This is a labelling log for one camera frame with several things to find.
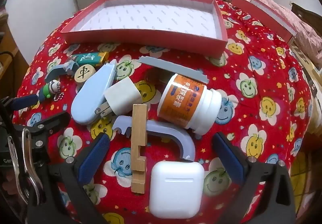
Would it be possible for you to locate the teal plastic hook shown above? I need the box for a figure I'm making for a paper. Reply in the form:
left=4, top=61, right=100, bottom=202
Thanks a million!
left=45, top=61, right=78, bottom=84

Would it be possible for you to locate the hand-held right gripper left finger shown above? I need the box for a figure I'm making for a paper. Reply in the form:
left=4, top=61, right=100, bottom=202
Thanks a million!
left=26, top=133, right=111, bottom=224

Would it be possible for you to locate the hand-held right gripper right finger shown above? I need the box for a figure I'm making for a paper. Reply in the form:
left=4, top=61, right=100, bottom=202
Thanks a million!
left=213, top=132, right=298, bottom=224

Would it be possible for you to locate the white bottle with orange label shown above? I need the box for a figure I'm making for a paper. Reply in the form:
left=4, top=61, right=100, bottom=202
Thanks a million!
left=157, top=73, right=222, bottom=135

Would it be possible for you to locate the metal spring clip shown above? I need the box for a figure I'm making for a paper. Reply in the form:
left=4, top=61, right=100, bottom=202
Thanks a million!
left=7, top=127, right=42, bottom=206

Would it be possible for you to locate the green figure keychain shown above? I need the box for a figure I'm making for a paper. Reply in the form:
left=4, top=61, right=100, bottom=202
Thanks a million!
left=38, top=79, right=64, bottom=101

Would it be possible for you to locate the notched wooden block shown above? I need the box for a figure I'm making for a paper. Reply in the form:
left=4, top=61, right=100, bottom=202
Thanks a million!
left=131, top=104, right=149, bottom=194

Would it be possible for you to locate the round wooden chess piece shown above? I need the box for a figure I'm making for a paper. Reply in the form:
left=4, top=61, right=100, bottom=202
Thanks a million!
left=74, top=65, right=96, bottom=83

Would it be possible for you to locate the white earbuds case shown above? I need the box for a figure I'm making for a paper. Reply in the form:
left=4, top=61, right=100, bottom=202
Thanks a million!
left=149, top=161, right=205, bottom=219

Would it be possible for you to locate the light blue plastic case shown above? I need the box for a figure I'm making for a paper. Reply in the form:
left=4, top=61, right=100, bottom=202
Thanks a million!
left=71, top=62, right=117, bottom=124

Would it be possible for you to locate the grey plastic strip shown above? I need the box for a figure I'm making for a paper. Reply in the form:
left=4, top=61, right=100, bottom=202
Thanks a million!
left=137, top=56, right=210, bottom=84

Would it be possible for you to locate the white charger plug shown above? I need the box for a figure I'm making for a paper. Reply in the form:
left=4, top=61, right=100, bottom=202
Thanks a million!
left=94, top=77, right=142, bottom=117

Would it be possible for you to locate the red cardboard box tray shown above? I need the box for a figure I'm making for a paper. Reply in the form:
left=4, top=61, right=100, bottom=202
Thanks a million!
left=60, top=0, right=228, bottom=59

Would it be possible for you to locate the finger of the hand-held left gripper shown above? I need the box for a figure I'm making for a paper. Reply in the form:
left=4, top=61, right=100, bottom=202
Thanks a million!
left=0, top=95, right=39, bottom=114
left=14, top=111, right=71, bottom=164

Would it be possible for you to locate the green lighter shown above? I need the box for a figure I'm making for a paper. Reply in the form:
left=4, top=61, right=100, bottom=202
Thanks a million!
left=75, top=52, right=110, bottom=66

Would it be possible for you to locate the red smiley printed blanket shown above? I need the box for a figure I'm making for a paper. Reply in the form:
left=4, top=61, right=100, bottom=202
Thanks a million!
left=11, top=0, right=317, bottom=224

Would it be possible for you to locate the red cardboard box lid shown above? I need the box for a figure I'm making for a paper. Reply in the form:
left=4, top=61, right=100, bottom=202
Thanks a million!
left=231, top=0, right=296, bottom=43

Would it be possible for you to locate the dark wooden headboard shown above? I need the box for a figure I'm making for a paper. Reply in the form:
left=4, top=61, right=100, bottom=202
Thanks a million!
left=290, top=3, right=322, bottom=38

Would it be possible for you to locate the pale purple curved plastic piece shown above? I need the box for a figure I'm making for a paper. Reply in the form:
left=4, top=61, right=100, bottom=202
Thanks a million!
left=112, top=115, right=196, bottom=163

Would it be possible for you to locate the black cable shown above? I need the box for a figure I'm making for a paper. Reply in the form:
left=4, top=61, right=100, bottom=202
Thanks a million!
left=0, top=51, right=15, bottom=64

